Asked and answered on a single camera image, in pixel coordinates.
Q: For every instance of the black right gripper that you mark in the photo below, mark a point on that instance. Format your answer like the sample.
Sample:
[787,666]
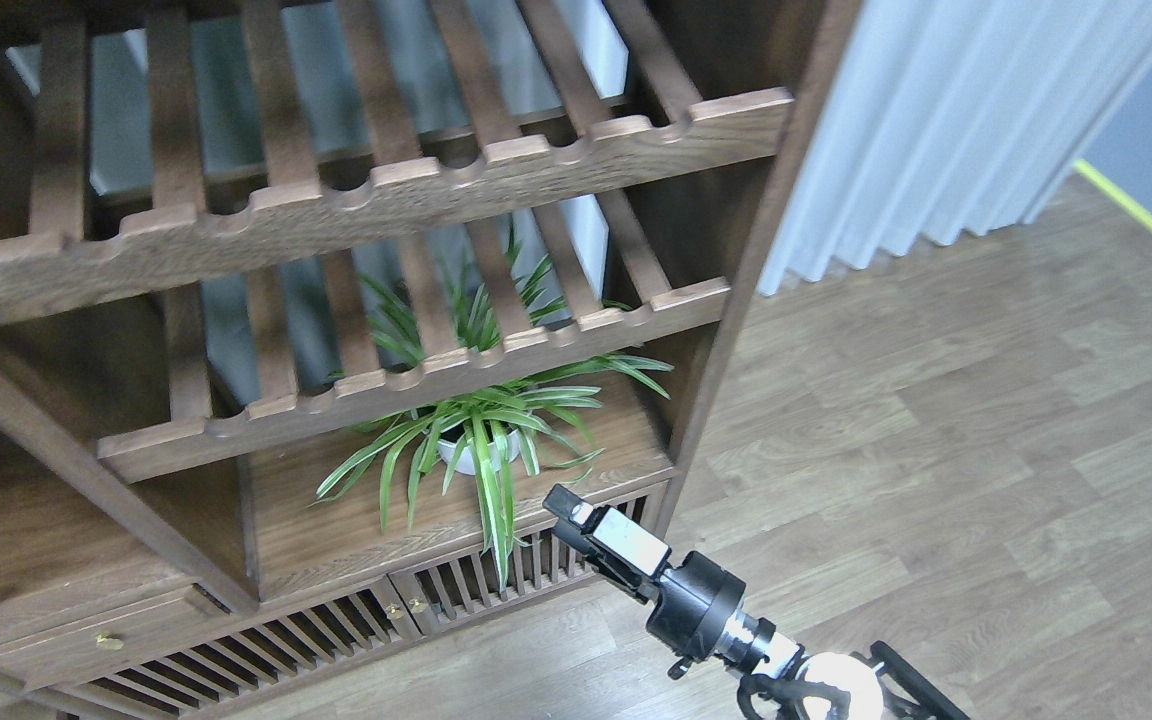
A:
[697,605]

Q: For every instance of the dark wooden bookshelf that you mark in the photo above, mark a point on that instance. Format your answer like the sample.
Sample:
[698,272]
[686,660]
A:
[223,229]

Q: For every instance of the right slatted cabinet door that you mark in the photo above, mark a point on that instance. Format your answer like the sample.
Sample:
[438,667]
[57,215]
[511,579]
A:
[465,585]

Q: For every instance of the green spider plant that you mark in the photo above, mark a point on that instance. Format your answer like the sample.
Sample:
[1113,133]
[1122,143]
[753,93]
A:
[539,405]

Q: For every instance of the small wooden drawer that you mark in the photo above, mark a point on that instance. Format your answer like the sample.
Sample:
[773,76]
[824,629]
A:
[91,647]

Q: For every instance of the white pleated curtain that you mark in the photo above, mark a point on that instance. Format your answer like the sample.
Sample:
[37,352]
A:
[954,116]

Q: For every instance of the brass drawer knob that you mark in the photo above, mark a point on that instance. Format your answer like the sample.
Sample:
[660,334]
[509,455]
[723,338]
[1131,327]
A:
[110,642]

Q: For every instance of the left slatted cabinet door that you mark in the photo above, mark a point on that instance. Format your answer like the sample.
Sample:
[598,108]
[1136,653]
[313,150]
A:
[209,677]

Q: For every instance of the yellow floor tape line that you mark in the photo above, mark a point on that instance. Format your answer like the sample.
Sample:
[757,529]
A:
[1114,192]

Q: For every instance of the white plant pot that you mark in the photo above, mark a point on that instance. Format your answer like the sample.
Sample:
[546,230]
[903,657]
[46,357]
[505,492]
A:
[458,453]

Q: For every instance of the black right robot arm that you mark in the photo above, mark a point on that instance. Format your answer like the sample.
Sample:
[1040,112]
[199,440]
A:
[828,685]

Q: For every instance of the slatted cabinet door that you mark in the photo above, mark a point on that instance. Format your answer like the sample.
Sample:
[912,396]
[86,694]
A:
[209,677]
[465,585]

